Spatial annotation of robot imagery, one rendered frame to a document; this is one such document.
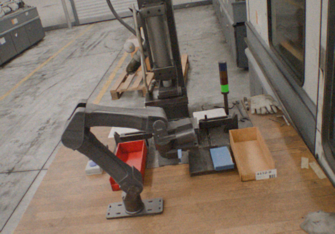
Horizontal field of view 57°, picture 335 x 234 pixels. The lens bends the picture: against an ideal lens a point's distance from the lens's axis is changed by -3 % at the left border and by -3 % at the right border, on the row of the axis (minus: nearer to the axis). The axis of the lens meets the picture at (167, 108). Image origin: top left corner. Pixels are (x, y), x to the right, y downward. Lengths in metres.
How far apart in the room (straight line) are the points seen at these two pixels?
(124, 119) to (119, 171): 0.18
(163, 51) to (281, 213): 0.71
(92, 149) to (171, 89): 0.46
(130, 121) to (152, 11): 0.45
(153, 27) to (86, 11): 9.86
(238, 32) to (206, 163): 3.27
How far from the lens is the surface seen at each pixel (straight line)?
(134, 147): 1.41
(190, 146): 1.01
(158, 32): 1.20
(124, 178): 1.02
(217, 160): 1.25
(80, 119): 0.90
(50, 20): 11.61
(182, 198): 1.14
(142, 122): 0.91
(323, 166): 1.35
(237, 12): 4.31
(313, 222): 1.04
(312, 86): 1.51
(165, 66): 1.24
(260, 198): 1.12
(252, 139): 1.39
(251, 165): 1.25
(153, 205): 1.13
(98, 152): 0.97
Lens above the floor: 1.67
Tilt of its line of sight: 26 degrees down
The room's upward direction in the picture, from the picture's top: 11 degrees counter-clockwise
